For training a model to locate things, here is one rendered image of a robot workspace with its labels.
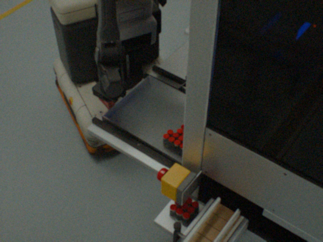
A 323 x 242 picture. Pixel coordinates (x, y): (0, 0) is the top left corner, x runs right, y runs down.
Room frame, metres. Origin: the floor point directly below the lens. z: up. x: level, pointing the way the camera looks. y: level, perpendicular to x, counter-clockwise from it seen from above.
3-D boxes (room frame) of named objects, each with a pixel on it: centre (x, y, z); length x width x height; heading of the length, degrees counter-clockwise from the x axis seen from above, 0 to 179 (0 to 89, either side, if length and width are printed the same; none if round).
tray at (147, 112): (1.09, -0.01, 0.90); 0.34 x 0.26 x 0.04; 53
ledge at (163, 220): (0.72, -0.07, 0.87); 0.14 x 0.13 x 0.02; 53
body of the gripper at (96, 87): (1.14, 0.18, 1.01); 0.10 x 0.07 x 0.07; 53
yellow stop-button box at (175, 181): (0.76, -0.05, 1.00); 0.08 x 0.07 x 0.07; 53
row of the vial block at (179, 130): (1.04, -0.08, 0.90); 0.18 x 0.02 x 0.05; 143
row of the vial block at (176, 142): (1.03, -0.10, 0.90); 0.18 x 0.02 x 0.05; 143
